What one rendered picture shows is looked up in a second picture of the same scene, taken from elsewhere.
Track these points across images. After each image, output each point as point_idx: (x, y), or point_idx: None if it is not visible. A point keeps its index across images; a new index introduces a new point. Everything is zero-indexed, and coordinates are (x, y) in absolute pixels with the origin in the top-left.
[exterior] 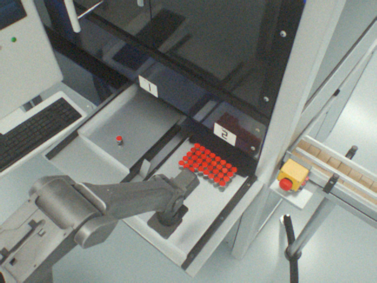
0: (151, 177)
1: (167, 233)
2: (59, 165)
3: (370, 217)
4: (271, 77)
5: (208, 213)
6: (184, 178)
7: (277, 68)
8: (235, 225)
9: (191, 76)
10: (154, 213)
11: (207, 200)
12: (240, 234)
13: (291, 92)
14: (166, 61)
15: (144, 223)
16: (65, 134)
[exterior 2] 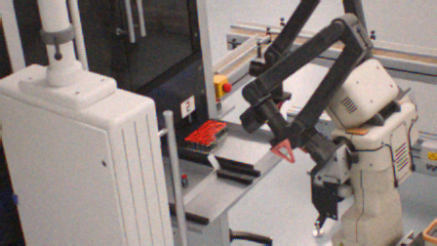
0: (268, 54)
1: (288, 92)
2: (215, 216)
3: (236, 81)
4: (193, 15)
5: (248, 137)
6: (259, 60)
7: (193, 5)
8: (218, 224)
9: (160, 79)
10: (275, 98)
11: (236, 139)
12: (223, 231)
13: (203, 12)
14: (144, 88)
15: (265, 156)
16: (174, 222)
